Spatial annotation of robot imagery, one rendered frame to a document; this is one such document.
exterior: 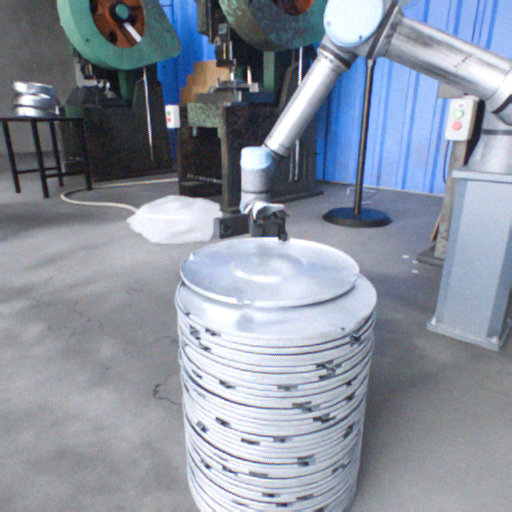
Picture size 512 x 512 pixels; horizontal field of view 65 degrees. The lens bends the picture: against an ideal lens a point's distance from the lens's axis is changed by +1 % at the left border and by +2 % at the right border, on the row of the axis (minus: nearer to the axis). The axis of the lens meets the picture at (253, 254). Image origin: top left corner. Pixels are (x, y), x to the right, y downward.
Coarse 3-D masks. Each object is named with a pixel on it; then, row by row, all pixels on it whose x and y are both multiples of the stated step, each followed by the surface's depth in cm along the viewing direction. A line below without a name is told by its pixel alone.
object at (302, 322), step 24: (360, 288) 60; (216, 312) 53; (240, 312) 53; (264, 312) 53; (288, 312) 53; (312, 312) 53; (336, 312) 53; (360, 312) 53; (240, 336) 47; (264, 336) 46; (288, 336) 46; (312, 336) 47
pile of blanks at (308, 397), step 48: (192, 336) 52; (336, 336) 48; (192, 384) 55; (240, 384) 50; (288, 384) 49; (336, 384) 51; (192, 432) 58; (240, 432) 52; (288, 432) 51; (336, 432) 54; (192, 480) 65; (240, 480) 55; (288, 480) 54; (336, 480) 57
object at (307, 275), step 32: (192, 256) 71; (224, 256) 71; (256, 256) 69; (288, 256) 69; (320, 256) 71; (192, 288) 58; (224, 288) 58; (256, 288) 58; (288, 288) 58; (320, 288) 58
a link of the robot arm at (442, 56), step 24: (336, 0) 81; (360, 0) 80; (384, 0) 81; (336, 24) 83; (360, 24) 81; (384, 24) 81; (408, 24) 82; (360, 48) 86; (384, 48) 85; (408, 48) 83; (432, 48) 82; (456, 48) 81; (480, 48) 82; (432, 72) 85; (456, 72) 83; (480, 72) 81; (504, 72) 81; (480, 96) 85; (504, 96) 81
